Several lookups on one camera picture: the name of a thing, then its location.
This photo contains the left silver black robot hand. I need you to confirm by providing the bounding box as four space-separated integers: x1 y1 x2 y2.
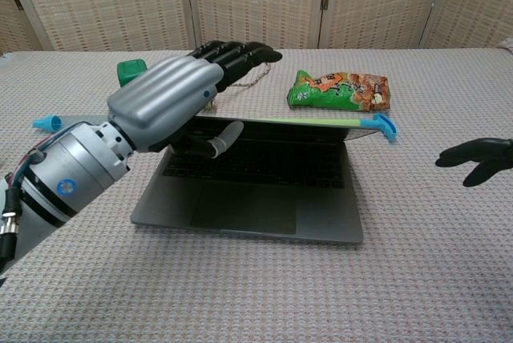
106 39 284 159

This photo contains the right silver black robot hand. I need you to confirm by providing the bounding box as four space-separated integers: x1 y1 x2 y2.
435 137 513 188

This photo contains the silver laptop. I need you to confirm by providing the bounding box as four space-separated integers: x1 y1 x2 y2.
130 113 380 244

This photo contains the green plastic container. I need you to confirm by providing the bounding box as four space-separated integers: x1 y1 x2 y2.
115 59 148 88

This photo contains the blue green water pump toy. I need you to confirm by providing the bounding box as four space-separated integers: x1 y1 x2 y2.
31 113 401 144

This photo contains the green orange snack bag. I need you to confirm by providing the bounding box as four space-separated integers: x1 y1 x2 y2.
286 69 390 114

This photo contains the beige woven tablecloth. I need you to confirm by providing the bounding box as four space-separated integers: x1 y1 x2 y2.
0 46 513 343

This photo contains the braided multicolour rope bundle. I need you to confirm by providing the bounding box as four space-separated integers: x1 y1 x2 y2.
204 60 270 112

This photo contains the black arm cable connector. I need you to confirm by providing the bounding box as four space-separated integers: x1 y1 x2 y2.
0 188 22 264

